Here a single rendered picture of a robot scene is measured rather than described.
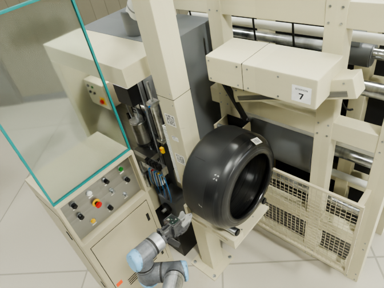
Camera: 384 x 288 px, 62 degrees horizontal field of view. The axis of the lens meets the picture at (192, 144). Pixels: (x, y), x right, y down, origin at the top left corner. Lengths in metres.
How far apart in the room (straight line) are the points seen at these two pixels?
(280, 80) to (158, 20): 0.59
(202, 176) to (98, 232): 0.86
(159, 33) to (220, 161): 0.65
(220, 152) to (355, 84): 0.67
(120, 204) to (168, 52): 1.11
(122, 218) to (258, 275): 1.21
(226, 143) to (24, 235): 2.68
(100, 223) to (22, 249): 1.62
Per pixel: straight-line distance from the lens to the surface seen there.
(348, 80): 1.53
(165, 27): 1.52
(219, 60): 1.67
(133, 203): 2.23
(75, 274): 3.23
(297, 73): 1.47
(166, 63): 1.55
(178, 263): 1.53
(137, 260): 1.46
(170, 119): 1.75
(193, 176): 1.64
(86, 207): 2.06
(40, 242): 3.65
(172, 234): 1.57
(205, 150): 1.64
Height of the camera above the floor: 2.49
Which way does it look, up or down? 39 degrees down
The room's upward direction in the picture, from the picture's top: 12 degrees counter-clockwise
